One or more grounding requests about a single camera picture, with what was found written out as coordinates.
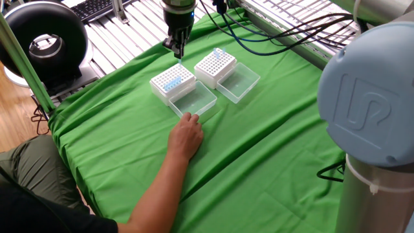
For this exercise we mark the white device base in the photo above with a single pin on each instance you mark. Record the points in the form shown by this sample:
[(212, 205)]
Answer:
[(89, 68)]

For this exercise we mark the black computer keyboard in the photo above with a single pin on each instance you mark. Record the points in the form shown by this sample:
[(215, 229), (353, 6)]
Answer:
[(93, 8)]

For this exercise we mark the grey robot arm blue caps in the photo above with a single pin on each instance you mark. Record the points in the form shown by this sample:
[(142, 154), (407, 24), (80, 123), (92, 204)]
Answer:
[(365, 97)]

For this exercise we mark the green table cloth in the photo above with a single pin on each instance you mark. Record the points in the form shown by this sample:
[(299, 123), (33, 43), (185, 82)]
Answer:
[(242, 145)]

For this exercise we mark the black shirt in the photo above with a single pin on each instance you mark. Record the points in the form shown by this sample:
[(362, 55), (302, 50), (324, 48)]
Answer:
[(32, 213)]

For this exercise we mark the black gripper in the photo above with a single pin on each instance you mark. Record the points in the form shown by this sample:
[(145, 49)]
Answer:
[(179, 24)]

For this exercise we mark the aluminium upright bracket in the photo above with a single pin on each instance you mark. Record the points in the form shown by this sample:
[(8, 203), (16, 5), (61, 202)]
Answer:
[(119, 13)]

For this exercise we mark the olive trouser leg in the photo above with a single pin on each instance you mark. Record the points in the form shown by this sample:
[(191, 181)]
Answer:
[(39, 165)]

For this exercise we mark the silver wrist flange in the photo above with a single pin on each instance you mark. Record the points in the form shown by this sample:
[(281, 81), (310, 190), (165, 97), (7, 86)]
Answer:
[(178, 4)]

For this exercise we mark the bare person hand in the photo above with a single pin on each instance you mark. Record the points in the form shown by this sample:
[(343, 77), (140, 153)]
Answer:
[(186, 137)]

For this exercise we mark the aluminium frame beam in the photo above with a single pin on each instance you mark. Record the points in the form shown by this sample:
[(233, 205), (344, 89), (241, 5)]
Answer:
[(307, 55)]

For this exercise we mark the green frame post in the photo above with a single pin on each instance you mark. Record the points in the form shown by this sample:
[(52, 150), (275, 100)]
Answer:
[(27, 69)]

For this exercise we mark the bare person forearm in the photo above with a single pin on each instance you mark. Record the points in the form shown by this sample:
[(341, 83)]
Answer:
[(155, 200)]

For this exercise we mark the white pipette tip box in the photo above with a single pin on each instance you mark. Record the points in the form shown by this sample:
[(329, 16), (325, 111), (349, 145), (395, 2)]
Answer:
[(158, 95), (203, 77)]

